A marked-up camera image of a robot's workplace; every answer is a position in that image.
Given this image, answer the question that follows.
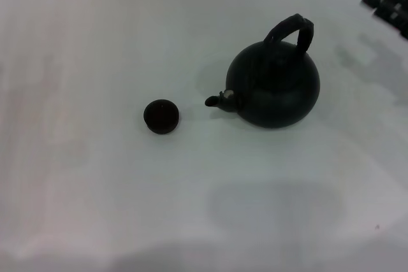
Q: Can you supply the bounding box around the black round teapot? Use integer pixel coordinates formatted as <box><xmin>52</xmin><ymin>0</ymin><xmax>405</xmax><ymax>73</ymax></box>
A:
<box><xmin>205</xmin><ymin>13</ymin><xmax>321</xmax><ymax>130</ymax></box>

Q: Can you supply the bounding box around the small dark teacup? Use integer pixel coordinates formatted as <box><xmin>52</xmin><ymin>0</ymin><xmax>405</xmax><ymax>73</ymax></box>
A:
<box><xmin>143</xmin><ymin>99</ymin><xmax>180</xmax><ymax>133</ymax></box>

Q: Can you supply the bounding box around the brown tea liquid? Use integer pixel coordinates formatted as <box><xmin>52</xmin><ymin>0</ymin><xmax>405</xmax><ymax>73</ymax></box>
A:
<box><xmin>147</xmin><ymin>103</ymin><xmax>176</xmax><ymax>125</ymax></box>

